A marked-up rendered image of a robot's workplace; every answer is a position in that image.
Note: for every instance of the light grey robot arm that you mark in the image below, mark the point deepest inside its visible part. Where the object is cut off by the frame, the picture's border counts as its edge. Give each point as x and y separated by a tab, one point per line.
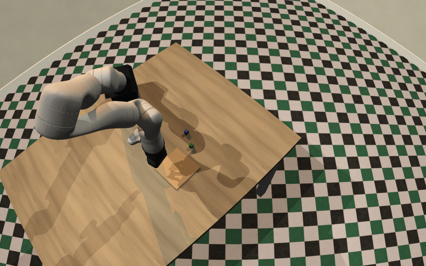
60	104

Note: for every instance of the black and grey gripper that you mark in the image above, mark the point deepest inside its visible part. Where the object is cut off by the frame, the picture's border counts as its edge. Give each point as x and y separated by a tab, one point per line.
155	153

